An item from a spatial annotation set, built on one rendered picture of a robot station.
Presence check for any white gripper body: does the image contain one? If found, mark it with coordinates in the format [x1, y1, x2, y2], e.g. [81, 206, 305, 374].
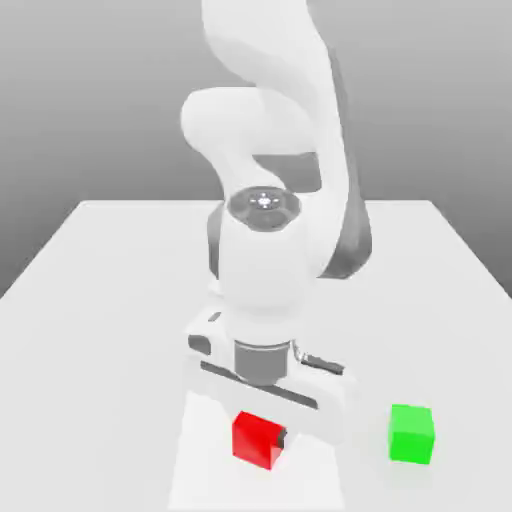
[184, 354, 348, 446]

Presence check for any small red cube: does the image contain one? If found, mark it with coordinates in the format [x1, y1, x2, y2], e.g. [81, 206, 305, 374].
[231, 410, 288, 472]

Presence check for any small green cube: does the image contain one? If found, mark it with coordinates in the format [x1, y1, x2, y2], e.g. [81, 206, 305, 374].
[387, 403, 436, 466]

